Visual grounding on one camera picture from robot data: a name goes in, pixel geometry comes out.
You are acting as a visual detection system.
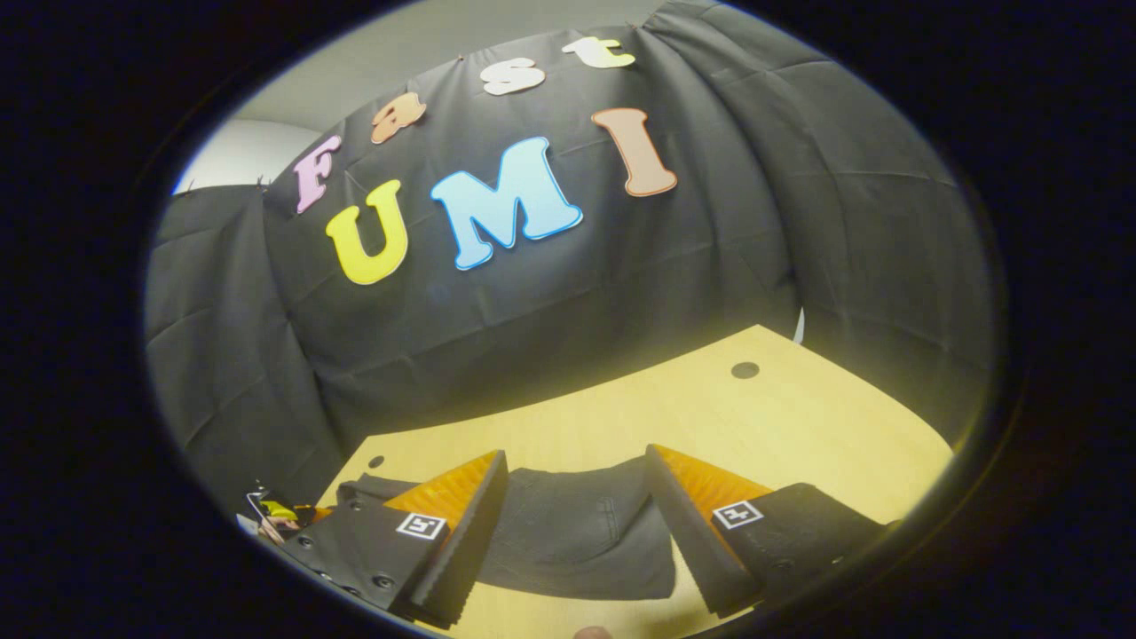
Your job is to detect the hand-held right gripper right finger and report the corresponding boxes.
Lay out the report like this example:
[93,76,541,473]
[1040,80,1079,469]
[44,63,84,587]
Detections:
[643,444,888,619]

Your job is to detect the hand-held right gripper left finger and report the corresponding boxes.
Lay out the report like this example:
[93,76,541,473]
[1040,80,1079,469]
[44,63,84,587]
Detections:
[275,449,511,631]

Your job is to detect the black jeans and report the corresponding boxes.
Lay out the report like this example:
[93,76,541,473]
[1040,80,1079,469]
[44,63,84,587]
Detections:
[335,457,677,602]

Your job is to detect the black backdrop cloth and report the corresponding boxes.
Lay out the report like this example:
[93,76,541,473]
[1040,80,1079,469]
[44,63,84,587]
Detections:
[145,0,995,517]

